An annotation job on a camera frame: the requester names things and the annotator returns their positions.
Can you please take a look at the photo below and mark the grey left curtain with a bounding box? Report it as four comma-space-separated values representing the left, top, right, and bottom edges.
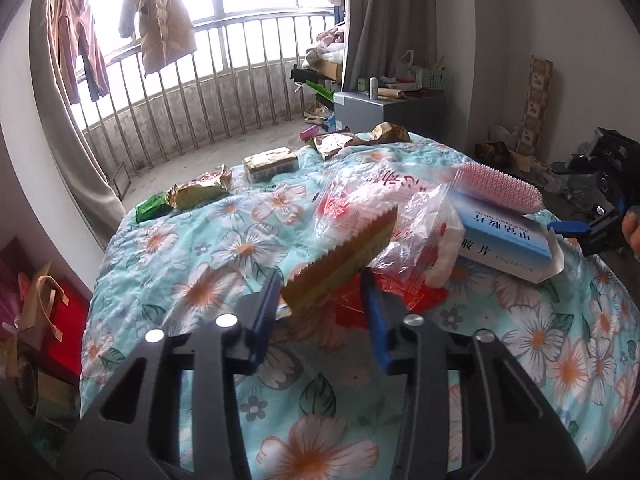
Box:
29, 0, 126, 249

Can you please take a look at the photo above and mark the brown crumpled wrapper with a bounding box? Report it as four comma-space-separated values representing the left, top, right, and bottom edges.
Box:
309, 132, 355, 160

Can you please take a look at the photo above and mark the beige hanging jacket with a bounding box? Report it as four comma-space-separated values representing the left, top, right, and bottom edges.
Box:
118, 0, 198, 75

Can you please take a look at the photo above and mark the grey curtain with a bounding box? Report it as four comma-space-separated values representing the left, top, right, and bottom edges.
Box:
342, 0, 437, 91
29, 0, 126, 249

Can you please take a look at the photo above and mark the clear printed plastic bag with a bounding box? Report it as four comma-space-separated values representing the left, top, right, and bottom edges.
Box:
314, 164, 454, 292

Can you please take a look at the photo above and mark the pink hair brush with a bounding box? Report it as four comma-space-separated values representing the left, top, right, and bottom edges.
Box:
452, 162, 544, 214

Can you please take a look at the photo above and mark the gold crumpled wrapper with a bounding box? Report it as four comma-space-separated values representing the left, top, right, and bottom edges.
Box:
371, 122, 411, 144

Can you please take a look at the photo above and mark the blue white medicine box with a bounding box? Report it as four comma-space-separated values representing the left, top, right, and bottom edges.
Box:
449, 192, 565, 284

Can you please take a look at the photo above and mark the wooden patterned plank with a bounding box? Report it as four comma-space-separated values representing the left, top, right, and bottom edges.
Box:
516, 56, 553, 156

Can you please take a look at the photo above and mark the pink hanging garment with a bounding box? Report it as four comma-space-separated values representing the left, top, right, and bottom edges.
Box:
52, 0, 110, 104

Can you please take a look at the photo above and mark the green snack packet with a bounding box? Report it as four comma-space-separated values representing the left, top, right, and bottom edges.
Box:
136, 191, 174, 223

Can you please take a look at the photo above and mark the person's right hand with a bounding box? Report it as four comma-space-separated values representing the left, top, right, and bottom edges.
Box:
622, 208, 640, 258

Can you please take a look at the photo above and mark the white cloth glove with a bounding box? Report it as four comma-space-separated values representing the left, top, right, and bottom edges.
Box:
423, 207, 465, 288

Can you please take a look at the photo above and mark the grey right curtain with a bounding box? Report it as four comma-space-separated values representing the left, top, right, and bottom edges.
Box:
342, 0, 437, 91

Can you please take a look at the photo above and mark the red gift bag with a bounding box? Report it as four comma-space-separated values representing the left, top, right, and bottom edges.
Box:
38, 278, 89, 386

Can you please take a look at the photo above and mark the red plastic wrapper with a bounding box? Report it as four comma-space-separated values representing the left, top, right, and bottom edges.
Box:
331, 273, 449, 328

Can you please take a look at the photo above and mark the yellow crumpled snack wrapper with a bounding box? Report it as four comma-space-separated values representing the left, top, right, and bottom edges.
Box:
168, 165, 232, 210

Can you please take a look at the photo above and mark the grey cabinet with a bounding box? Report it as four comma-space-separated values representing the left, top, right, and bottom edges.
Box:
333, 92, 446, 138

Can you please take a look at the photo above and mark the floral turquoise quilt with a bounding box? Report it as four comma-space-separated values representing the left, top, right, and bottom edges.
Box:
80, 138, 639, 479

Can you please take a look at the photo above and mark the yellow orange snack bag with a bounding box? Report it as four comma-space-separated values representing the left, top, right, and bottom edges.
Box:
281, 206, 398, 313

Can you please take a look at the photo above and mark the small rectangular food box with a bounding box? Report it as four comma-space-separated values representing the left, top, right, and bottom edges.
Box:
243, 146, 299, 183

